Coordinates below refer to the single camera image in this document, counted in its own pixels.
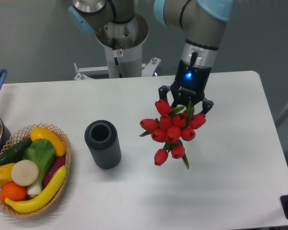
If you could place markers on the yellow bell pepper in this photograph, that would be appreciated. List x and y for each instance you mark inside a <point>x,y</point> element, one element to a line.
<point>6,174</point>

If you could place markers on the green cucumber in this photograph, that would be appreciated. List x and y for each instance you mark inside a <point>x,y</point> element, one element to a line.
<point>15,152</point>

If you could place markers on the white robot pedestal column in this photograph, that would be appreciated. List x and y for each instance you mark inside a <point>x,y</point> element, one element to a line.
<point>123,46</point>

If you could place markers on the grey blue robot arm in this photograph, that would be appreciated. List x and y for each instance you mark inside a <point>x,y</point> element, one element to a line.
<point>204,22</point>

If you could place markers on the white metal base bracket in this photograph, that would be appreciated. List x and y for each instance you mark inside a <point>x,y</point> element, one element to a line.
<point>147,70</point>

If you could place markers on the dark grey ribbed vase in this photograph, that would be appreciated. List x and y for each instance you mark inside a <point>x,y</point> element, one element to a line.
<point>102,140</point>

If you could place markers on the red tulip bouquet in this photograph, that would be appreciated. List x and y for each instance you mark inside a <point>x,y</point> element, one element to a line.
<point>174,126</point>

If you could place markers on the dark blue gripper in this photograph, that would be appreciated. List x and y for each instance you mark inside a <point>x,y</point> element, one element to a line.
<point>188,86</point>

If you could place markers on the beige round disc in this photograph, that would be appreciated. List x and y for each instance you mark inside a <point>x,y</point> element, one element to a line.
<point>24,172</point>

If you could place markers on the woven wicker basket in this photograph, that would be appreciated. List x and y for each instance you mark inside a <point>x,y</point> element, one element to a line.
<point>21,135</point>

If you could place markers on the green leafy bok choy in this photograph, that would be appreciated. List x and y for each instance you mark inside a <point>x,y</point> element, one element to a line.
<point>42,153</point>

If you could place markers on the orange fruit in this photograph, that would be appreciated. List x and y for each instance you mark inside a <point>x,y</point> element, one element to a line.
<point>13,192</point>

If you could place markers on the purple eggplant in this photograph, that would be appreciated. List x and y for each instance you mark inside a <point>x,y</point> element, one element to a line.
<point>60,161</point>

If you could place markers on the long yellow banana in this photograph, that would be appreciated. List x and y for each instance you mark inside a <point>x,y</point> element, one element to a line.
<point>44,197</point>

